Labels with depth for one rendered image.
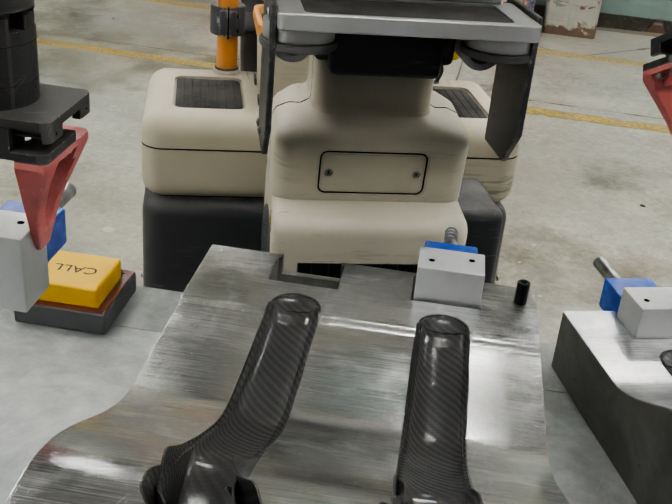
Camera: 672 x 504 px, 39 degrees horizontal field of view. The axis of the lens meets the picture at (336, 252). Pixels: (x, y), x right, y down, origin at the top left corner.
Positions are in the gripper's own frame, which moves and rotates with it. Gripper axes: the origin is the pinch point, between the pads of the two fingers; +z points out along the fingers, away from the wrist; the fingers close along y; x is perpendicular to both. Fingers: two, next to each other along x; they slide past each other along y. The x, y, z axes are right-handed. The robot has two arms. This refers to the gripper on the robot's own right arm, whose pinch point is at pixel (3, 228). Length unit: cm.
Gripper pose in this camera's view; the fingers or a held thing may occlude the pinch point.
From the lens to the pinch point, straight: 65.2
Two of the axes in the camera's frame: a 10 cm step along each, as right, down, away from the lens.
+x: 1.6, -4.6, 8.8
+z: -0.9, 8.8, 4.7
